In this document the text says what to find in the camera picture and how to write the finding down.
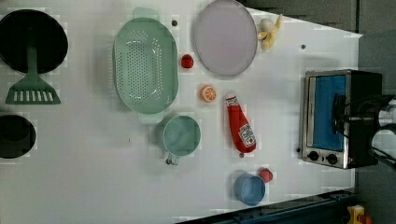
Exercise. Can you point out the silver black toaster oven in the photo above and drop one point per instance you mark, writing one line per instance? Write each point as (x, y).
(340, 117)

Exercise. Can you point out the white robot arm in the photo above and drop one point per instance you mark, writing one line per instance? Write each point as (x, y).
(383, 143)

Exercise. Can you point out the orange slice toy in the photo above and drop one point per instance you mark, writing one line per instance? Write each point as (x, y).
(208, 94)

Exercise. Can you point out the green mug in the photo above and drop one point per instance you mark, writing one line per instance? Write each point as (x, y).
(181, 136)

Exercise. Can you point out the red ketchup bottle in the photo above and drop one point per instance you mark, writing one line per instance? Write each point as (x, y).
(241, 131)

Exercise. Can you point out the red toy strawberry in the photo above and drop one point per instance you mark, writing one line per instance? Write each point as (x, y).
(187, 61)

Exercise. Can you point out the green plastic colander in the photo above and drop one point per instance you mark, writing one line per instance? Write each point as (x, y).
(145, 65)

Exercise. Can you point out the lilac round plate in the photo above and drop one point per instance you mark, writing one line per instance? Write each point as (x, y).
(225, 38)

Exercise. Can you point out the red toy fruit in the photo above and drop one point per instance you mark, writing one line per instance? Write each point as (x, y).
(266, 175)

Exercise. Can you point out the blue cup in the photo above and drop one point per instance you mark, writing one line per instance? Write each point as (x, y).
(249, 189)

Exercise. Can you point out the green slotted spatula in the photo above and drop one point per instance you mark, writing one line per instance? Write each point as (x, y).
(32, 89)

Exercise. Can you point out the small black pot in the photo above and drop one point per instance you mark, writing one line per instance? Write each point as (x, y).
(17, 136)

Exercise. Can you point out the yellow red emergency button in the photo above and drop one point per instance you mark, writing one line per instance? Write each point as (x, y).
(357, 215)

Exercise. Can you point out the black frying pan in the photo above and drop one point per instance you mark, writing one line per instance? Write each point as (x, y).
(27, 27)

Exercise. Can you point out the blue metal table frame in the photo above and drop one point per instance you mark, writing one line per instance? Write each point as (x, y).
(325, 208)

